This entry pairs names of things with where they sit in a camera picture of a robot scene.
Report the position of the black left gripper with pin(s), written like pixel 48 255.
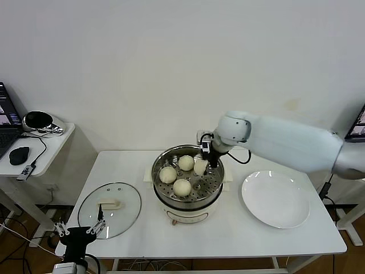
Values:
pixel 78 237

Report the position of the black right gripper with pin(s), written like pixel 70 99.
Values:
pixel 214 160

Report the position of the white steamed baozi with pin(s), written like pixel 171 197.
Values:
pixel 182 187
pixel 200 167
pixel 167 175
pixel 186 163

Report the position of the round glass pot lid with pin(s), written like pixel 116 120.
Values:
pixel 94 211

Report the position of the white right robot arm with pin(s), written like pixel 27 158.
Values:
pixel 285 142

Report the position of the perforated steel steamer basket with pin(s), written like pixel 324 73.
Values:
pixel 208 188

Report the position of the round white plate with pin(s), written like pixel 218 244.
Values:
pixel 275 199

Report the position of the grey usb hub adapter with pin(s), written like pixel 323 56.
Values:
pixel 26 172

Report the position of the white side table with mouse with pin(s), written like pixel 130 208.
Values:
pixel 57 148

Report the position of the black computer mouse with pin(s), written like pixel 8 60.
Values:
pixel 19 155

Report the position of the silver chrome headset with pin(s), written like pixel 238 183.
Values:
pixel 36 120

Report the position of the black laptop with dark screen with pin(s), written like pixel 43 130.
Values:
pixel 8 137

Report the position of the black power adapter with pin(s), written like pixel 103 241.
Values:
pixel 325 190

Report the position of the white side table with label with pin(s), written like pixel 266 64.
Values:
pixel 349 218

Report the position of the grey laptop with image windows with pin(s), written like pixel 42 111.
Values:
pixel 357 125

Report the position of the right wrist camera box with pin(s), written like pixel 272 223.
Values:
pixel 206 147

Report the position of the white wall socket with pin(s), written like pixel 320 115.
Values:
pixel 52 188

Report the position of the white main table frame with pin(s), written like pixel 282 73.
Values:
pixel 214 269

